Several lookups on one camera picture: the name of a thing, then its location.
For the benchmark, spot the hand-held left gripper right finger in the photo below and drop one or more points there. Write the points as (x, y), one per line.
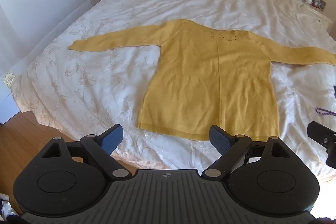
(220, 140)

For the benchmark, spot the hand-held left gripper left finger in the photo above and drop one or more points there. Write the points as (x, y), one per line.
(112, 139)

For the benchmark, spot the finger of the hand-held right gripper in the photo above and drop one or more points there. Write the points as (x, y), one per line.
(319, 133)

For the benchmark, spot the yellow knit sweater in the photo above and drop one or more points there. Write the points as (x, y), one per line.
(204, 82)

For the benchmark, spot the white floral bedspread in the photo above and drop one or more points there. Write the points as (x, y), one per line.
(78, 87)

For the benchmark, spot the cream nightstand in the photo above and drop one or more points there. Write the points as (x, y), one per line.
(319, 16)

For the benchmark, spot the carved cream bedpost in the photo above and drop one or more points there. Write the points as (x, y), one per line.
(9, 79)

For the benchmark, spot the wooden photo frame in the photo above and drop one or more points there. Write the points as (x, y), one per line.
(319, 3)

